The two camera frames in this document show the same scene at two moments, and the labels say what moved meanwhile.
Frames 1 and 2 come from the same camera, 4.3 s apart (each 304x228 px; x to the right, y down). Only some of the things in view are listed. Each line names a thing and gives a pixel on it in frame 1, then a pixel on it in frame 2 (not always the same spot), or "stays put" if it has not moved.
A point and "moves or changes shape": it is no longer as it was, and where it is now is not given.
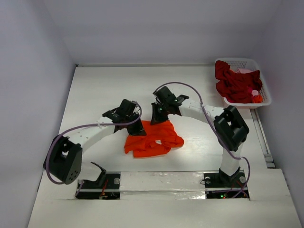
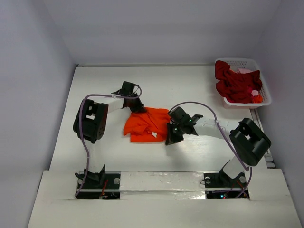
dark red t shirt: (235, 87) stays put
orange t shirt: (160, 138) moves or changes shape
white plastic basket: (251, 64) stays put
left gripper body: (133, 116) -> (131, 101)
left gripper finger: (137, 128) -> (138, 108)
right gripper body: (156, 112) -> (172, 132)
